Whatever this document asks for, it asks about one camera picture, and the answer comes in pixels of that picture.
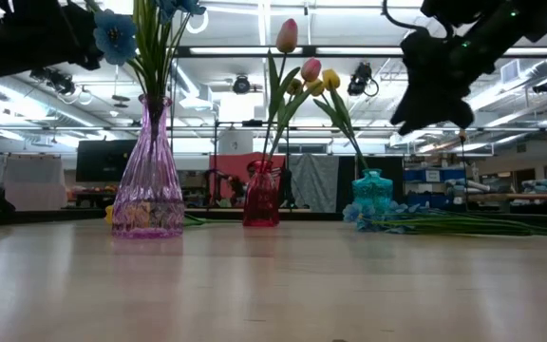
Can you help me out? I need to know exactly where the red glass vase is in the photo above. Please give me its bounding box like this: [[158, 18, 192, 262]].
[[242, 160, 279, 228]]

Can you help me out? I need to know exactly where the pink artificial tulip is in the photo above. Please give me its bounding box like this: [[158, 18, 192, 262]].
[[268, 57, 323, 162], [259, 17, 302, 165]]

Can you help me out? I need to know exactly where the white hanging ring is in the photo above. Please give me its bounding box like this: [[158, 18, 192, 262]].
[[185, 9, 210, 35]]

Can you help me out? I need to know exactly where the black overhead camera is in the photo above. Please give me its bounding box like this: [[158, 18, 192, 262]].
[[232, 74, 252, 95]]

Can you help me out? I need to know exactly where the blue storage bin shelf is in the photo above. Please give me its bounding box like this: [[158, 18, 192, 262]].
[[403, 166, 467, 211]]

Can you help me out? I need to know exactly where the purple ribbed glass vase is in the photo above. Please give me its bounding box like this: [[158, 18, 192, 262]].
[[110, 93, 185, 239]]

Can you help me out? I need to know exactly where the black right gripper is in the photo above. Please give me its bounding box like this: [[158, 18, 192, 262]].
[[389, 28, 489, 137]]

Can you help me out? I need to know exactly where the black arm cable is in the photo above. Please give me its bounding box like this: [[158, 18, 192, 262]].
[[381, 0, 429, 35]]

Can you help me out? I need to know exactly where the black flat monitor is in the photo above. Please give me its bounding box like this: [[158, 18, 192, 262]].
[[75, 139, 138, 183]]

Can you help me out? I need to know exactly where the grey hanging cloth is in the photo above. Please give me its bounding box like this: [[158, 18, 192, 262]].
[[288, 154, 340, 214]]

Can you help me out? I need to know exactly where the black ceiling camera with cable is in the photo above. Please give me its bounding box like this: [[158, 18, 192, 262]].
[[347, 61, 381, 98]]

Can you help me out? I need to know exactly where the blue artificial flower bunch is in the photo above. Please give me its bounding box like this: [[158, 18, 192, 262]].
[[342, 199, 547, 238], [83, 0, 207, 108]]

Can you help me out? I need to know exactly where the red hanging cloth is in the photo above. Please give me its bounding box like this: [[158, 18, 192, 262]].
[[208, 152, 287, 209]]

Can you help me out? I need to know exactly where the teal glass vase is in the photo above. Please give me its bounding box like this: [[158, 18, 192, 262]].
[[351, 168, 394, 215]]

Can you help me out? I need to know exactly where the pale draped cloth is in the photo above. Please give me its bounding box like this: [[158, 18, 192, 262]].
[[0, 154, 68, 211]]

